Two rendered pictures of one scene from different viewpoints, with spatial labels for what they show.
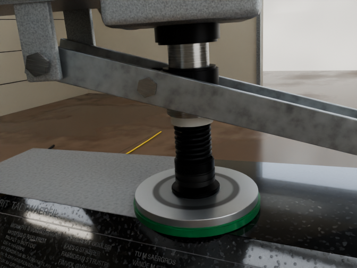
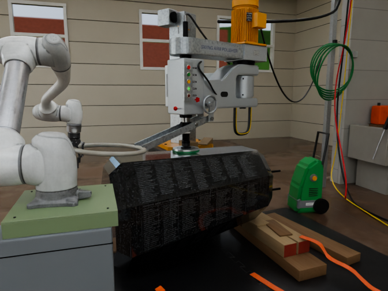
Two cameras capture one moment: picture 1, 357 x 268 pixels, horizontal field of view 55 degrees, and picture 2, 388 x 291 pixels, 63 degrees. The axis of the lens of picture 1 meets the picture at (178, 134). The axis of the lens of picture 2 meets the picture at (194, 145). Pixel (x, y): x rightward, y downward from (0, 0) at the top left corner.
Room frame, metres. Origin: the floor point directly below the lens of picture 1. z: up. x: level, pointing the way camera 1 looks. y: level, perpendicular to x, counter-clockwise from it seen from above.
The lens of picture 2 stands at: (2.35, -1.79, 1.28)
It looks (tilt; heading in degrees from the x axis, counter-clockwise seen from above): 9 degrees down; 134
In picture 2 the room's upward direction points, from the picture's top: straight up
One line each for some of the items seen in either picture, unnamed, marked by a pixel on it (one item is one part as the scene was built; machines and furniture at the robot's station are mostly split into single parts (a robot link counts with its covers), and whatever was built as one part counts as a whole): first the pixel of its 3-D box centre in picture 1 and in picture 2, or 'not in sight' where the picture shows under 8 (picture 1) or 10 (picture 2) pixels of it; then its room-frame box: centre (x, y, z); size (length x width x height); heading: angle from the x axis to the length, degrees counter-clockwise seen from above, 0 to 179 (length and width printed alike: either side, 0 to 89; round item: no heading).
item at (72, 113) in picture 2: not in sight; (71, 111); (0.36, -0.87, 1.17); 0.13 x 0.11 x 0.16; 54
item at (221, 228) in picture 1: (196, 193); (186, 149); (0.55, -0.02, 0.84); 0.22 x 0.22 x 0.04
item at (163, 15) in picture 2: not in sight; (167, 18); (-0.07, 0.34, 2.00); 0.20 x 0.18 x 0.15; 158
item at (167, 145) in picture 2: not in sight; (183, 144); (0.00, 0.48, 0.76); 0.49 x 0.49 x 0.05; 68
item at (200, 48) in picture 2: not in sight; (218, 53); (0.59, 0.32, 1.61); 0.96 x 0.25 x 0.17; 83
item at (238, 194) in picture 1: (195, 191); (186, 148); (0.55, -0.02, 0.84); 0.21 x 0.21 x 0.01
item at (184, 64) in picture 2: not in sight; (187, 81); (0.65, -0.11, 1.37); 0.08 x 0.03 x 0.28; 83
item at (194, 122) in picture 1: (191, 110); not in sight; (0.55, -0.02, 0.99); 0.07 x 0.07 x 0.04
